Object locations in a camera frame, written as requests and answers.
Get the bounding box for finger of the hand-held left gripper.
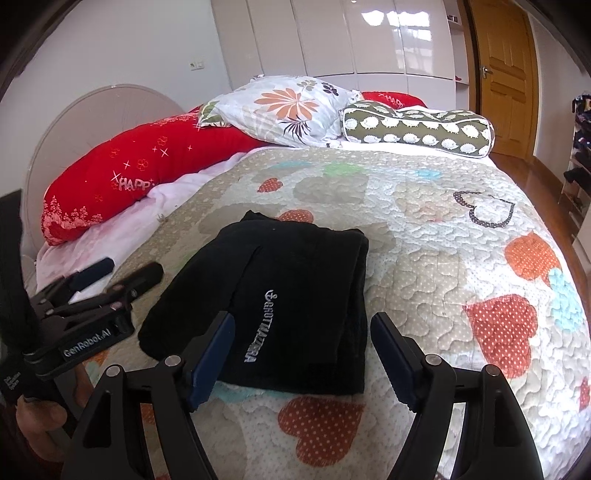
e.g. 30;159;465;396
31;257;116;311
47;262;164;326

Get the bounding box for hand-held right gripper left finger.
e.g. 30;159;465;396
60;311;237;480

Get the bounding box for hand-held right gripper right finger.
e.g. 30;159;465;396
370;312;546;480

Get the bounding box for black pants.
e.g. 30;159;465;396
137;210;370;397

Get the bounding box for person's left hand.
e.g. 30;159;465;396
16;397;71;445

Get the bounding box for heart print quilt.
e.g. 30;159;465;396
78;145;591;480

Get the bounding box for pale pink bed sheet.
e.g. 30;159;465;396
36;145;269;292

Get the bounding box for long red pillow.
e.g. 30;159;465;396
41;105;273;246

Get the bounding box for round beige headboard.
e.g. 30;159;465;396
23;83;188;259

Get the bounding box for white floral pillow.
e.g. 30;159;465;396
198;75;358;148

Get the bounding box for green patterned bolster pillow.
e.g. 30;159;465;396
341;102;496;159

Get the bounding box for small red pillow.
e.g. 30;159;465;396
360;91;426;112

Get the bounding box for wooden door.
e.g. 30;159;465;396
466;0;541;162

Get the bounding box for glossy white wardrobe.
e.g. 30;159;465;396
210;0;455;93

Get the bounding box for white open shelf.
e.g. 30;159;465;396
445;0;472;112

